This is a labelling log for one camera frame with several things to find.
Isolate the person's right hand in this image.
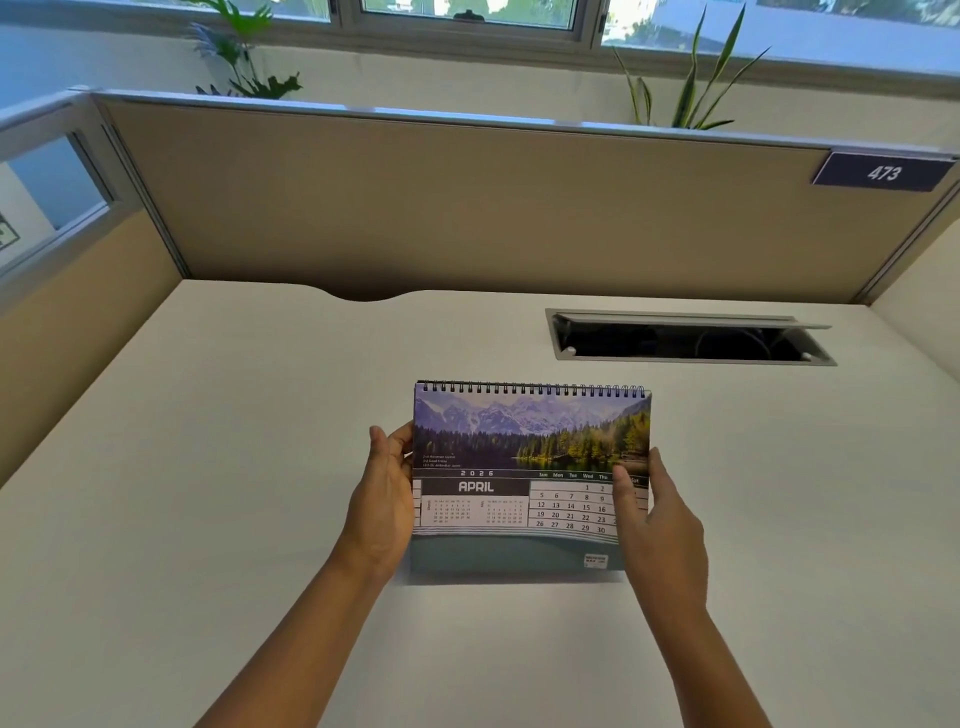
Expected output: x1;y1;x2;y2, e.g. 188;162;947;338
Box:
612;447;711;618

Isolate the person's left hand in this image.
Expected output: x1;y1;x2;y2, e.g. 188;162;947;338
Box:
339;424;416;580

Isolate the spiral-bound desk calendar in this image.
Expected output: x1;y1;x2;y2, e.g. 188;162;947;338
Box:
408;380;654;575

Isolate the person's left forearm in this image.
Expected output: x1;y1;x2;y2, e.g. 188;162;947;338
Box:
193;541;395;728

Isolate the person's right forearm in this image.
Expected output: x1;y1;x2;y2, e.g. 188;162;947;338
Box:
628;597;798;728

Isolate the beige cubicle partition panel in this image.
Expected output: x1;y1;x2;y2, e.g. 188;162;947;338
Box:
90;88;960;305

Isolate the beige side partition with glass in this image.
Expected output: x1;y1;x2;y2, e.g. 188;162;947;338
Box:
0;88;189;489

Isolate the dark blue number plate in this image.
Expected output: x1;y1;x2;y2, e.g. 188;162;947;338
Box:
810;150;957;194

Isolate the long-leaf snake plant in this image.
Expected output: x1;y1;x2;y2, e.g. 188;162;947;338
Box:
611;3;774;131

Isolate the broad-leaf green plant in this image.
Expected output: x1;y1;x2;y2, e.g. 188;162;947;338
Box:
183;0;303;101

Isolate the grey desk cable hatch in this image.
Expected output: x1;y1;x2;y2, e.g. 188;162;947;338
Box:
544;307;838;367

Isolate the window frame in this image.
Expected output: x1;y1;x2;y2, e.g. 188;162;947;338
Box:
0;0;960;84

